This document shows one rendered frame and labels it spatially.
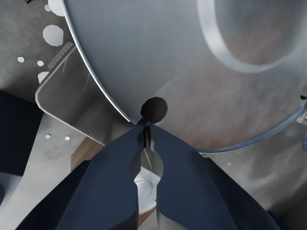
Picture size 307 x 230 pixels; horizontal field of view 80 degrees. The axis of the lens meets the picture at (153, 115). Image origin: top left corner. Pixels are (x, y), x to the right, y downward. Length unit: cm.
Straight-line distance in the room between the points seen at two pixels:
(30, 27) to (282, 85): 85
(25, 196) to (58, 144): 37
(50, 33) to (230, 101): 21
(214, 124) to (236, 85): 4
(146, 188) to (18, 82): 70
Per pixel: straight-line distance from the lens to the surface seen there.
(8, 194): 65
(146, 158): 17
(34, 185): 126
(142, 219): 104
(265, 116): 23
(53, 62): 75
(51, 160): 115
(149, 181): 82
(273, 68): 20
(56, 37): 25
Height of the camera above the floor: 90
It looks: 56 degrees down
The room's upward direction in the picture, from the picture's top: 140 degrees clockwise
